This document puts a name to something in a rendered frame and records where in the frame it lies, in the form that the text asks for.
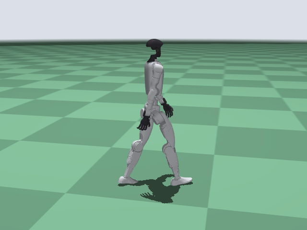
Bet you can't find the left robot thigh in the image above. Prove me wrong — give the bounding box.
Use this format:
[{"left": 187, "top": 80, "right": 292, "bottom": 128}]
[{"left": 132, "top": 108, "right": 154, "bottom": 151}]

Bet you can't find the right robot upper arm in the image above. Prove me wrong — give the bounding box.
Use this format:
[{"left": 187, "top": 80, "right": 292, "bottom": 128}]
[{"left": 150, "top": 63, "right": 163, "bottom": 96}]

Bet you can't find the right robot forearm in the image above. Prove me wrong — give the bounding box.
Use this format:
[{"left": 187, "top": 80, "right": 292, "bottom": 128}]
[{"left": 145, "top": 88, "right": 157, "bottom": 116}]

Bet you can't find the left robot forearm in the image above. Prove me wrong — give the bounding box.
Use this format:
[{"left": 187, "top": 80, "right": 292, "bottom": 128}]
[{"left": 156, "top": 95, "right": 164, "bottom": 104}]

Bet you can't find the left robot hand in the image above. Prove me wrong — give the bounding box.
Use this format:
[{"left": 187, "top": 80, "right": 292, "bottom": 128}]
[{"left": 161, "top": 98, "right": 173, "bottom": 118}]

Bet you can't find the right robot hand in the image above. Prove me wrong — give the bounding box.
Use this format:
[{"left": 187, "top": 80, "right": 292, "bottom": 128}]
[{"left": 137, "top": 110, "right": 150, "bottom": 131}]

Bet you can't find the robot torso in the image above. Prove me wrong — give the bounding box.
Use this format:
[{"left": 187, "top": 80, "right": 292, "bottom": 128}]
[{"left": 144, "top": 59, "right": 164, "bottom": 118}]

